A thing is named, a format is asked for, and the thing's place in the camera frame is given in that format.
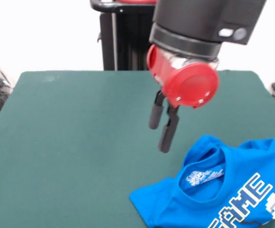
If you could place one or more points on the blue printed t-shirt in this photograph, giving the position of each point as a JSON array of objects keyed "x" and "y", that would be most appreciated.
[{"x": 222, "y": 190}]

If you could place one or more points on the dark green tablecloth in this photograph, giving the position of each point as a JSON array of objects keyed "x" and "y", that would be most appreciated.
[{"x": 56, "y": 166}]

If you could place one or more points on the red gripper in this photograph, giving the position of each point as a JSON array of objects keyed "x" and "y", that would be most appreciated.
[{"x": 187, "y": 85}]

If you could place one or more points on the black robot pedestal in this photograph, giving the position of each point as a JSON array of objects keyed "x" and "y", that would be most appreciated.
[{"x": 127, "y": 40}]

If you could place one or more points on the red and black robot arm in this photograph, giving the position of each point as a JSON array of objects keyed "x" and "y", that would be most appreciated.
[{"x": 199, "y": 21}]

